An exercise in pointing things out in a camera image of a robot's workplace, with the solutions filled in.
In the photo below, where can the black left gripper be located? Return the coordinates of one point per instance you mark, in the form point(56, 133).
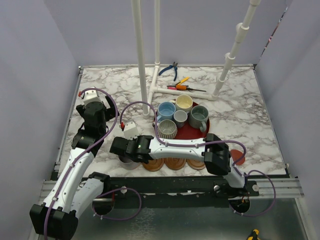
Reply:
point(110, 113)

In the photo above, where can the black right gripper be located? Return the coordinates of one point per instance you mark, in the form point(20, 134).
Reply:
point(134, 139)

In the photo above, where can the lilac mug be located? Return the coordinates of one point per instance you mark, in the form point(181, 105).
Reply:
point(127, 163)

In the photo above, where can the brown wooden coaster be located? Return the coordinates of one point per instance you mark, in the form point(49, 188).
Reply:
point(154, 165)
point(196, 165)
point(175, 163)

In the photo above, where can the light blue mug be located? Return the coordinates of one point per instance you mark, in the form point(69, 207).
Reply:
point(165, 111)

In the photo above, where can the cream yellow mug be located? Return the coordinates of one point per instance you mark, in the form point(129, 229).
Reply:
point(183, 102)

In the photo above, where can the dark green mug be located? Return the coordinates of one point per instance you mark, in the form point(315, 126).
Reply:
point(198, 118)

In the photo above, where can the thin red round coaster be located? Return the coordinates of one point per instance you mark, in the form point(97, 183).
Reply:
point(237, 157)

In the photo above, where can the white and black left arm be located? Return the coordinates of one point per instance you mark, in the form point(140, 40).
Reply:
point(58, 215)

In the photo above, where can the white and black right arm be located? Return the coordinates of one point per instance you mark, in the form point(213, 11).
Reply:
point(210, 150)

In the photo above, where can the ribbed grey cup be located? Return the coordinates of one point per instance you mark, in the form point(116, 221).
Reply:
point(167, 129)

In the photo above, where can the small grey cup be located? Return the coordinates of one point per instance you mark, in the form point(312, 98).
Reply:
point(180, 118)

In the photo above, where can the dark red round tray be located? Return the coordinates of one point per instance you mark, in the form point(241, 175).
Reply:
point(188, 133)

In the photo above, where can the yellow utility knife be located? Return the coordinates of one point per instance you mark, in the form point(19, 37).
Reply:
point(182, 81)

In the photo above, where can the aluminium table edge strip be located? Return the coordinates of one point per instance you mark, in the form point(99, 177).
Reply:
point(68, 120)

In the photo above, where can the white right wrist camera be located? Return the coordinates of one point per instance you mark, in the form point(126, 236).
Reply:
point(130, 130)

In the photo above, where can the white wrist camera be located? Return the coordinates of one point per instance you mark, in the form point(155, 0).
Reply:
point(90, 96)
point(130, 130)

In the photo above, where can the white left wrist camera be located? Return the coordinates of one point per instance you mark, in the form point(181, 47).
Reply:
point(90, 96)

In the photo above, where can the orange handled screwdriver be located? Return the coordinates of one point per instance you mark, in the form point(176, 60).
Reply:
point(186, 88)

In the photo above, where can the black metal base rail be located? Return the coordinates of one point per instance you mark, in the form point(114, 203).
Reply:
point(104, 193)

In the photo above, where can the yellow black tool handle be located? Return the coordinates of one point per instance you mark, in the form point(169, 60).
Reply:
point(254, 235)

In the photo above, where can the white PVC pipe frame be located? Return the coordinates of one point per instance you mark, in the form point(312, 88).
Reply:
point(147, 93)

